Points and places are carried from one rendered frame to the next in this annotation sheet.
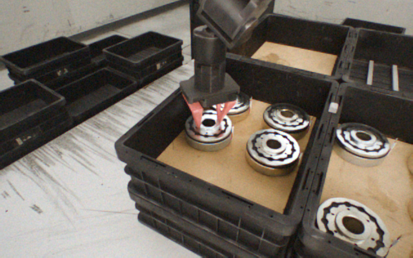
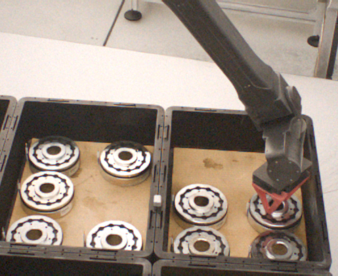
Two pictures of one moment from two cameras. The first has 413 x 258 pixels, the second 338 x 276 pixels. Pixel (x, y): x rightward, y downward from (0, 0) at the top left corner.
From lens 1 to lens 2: 157 cm
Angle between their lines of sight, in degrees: 95
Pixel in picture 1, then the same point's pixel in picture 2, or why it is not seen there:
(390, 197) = (87, 207)
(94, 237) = not seen: hidden behind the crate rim
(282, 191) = (178, 185)
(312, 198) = (161, 121)
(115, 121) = not seen: outside the picture
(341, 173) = (129, 217)
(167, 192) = (258, 135)
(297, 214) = (168, 112)
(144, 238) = not seen: hidden behind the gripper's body
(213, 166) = (245, 188)
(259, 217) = (188, 108)
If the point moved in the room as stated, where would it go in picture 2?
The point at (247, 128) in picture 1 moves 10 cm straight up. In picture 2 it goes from (239, 240) to (245, 204)
